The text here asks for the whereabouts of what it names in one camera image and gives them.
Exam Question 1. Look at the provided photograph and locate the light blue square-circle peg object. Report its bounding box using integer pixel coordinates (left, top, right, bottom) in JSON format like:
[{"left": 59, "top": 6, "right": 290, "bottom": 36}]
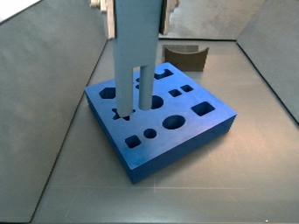
[{"left": 114, "top": 0, "right": 163, "bottom": 117}]

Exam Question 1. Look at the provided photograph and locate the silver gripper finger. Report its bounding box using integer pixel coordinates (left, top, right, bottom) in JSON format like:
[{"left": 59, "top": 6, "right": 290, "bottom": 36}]
[
  {"left": 159, "top": 0, "right": 181, "bottom": 35},
  {"left": 90, "top": 0, "right": 117, "bottom": 39}
]

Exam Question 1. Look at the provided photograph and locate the blue shape-sorting board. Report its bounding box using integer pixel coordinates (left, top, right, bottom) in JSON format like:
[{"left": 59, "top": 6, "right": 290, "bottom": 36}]
[{"left": 86, "top": 63, "right": 237, "bottom": 183}]

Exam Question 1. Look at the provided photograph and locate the dark grey curved holder block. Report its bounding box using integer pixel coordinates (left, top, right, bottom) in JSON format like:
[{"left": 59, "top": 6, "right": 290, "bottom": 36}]
[{"left": 163, "top": 45, "right": 210, "bottom": 72}]

